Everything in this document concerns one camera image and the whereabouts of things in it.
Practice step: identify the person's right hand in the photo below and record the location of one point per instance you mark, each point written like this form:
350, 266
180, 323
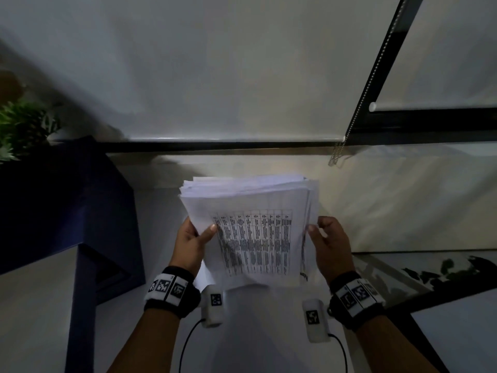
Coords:
334, 252

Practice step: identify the person's left hand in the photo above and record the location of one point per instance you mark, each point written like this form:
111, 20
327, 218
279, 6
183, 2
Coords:
186, 248

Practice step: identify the person's left thumb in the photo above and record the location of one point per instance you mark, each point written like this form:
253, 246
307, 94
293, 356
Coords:
207, 234

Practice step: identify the person's right thumb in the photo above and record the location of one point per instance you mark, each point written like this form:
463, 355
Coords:
315, 235

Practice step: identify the stack of printed white papers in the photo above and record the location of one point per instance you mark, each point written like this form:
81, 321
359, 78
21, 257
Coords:
256, 213

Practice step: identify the person's left forearm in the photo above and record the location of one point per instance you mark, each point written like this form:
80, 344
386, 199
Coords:
149, 341

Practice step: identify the person's right forearm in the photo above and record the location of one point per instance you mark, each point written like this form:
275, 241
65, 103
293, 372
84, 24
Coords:
392, 345

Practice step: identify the black wristband with marker tags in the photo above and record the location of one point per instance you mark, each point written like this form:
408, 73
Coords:
355, 299
171, 291

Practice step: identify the dark blue cabinet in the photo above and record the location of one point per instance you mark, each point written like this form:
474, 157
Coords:
58, 213

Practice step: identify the wide white roller blind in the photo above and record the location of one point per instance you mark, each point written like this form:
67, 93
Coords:
202, 65

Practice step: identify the green potted plant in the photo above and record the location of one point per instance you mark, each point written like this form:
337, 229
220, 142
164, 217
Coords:
23, 128

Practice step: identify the narrow white roller blind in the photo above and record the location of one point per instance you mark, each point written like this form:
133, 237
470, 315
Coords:
450, 54

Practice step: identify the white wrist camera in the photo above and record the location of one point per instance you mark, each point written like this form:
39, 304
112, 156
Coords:
212, 306
316, 320

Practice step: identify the glass table with black frame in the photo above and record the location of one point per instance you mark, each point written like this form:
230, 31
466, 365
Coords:
435, 283

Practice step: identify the black window frame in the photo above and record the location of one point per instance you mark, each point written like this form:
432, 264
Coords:
407, 126

